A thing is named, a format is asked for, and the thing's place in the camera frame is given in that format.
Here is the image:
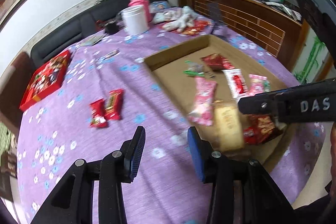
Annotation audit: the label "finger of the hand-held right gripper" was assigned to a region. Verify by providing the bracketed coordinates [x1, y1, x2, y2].
[238, 93, 279, 115]
[262, 78, 336, 98]

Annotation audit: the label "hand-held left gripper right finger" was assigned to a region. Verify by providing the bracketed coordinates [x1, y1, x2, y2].
[188, 127, 294, 224]

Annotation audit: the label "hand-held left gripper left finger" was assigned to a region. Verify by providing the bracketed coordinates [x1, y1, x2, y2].
[31, 126, 146, 224]

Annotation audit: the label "pink candy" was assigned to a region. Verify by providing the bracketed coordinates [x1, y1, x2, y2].
[248, 74, 268, 96]

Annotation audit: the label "dark red gold snack packet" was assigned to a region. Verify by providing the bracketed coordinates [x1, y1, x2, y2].
[244, 114, 283, 145]

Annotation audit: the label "white and red snack packet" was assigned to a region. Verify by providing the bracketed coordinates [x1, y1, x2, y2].
[223, 69, 250, 98]

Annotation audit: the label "beige snack packet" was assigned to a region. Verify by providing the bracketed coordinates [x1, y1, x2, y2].
[213, 99, 246, 151]

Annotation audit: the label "pink marshmallow packet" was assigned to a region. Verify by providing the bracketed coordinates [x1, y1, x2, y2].
[188, 77, 218, 126]

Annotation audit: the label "red gold snack bar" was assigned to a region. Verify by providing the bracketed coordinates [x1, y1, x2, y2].
[104, 89, 124, 120]

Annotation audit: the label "small red snack packet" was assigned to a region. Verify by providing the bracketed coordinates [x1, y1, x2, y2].
[89, 99, 109, 128]

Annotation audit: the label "red foil snack packet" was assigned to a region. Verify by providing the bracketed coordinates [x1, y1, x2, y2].
[201, 53, 234, 71]

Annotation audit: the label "small green clear packet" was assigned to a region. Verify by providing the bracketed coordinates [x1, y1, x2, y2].
[184, 61, 208, 76]

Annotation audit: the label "cardboard tray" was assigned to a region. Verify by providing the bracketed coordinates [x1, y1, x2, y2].
[144, 35, 289, 174]

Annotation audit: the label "red gift box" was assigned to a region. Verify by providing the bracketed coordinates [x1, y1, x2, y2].
[20, 50, 72, 111]

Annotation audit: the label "pile of assorted snacks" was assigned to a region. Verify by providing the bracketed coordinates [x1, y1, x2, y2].
[28, 55, 67, 98]

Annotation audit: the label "purple floral tablecloth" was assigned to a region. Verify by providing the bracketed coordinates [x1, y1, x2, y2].
[16, 18, 327, 224]

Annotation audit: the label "brown wooden cabinet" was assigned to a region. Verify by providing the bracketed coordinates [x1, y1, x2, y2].
[194, 0, 310, 67]

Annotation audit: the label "red printed plastic bag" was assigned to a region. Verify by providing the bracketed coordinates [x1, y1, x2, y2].
[181, 20, 214, 37]

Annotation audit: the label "person's dark clothing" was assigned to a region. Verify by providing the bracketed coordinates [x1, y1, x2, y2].
[290, 194, 336, 224]

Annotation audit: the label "white wrapped candy stick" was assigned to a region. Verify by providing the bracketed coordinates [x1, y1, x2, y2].
[104, 49, 119, 60]

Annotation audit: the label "dark phone stand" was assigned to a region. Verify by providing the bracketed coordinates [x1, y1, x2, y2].
[207, 2, 229, 30]

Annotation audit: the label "white cotton gloves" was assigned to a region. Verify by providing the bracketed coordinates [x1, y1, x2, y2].
[163, 6, 196, 32]

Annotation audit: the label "flat printed booklet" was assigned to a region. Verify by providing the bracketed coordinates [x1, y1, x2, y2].
[80, 34, 103, 46]

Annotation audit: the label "small black pouch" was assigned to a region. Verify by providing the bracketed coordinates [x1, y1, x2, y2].
[105, 21, 119, 35]

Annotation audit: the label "green patterned cloth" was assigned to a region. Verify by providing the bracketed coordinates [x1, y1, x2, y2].
[0, 122, 16, 156]

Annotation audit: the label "white plastic jar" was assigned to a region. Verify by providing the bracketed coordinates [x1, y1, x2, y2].
[121, 5, 150, 35]

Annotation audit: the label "pale printed face mask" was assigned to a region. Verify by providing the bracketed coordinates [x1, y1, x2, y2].
[152, 1, 172, 23]

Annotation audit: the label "black sofa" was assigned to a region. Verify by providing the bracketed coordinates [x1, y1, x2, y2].
[31, 1, 179, 67]

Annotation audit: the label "brown upholstered chair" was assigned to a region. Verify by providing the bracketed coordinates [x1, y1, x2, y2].
[0, 52, 34, 122]

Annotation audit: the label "green bamboo wall decal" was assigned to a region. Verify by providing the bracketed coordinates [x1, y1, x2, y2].
[294, 35, 326, 83]

